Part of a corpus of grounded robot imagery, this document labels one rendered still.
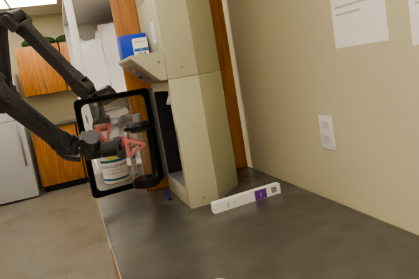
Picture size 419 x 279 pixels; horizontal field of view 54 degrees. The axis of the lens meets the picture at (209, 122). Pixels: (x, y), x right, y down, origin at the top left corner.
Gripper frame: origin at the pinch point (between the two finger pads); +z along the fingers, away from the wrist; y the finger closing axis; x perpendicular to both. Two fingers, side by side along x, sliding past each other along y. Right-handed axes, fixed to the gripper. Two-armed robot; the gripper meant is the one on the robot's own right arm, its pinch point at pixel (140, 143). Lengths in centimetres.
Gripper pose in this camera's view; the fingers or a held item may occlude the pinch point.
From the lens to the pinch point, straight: 153.4
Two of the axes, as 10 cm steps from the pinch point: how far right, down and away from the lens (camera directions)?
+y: -3.5, -0.5, 9.4
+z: 9.3, -1.5, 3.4
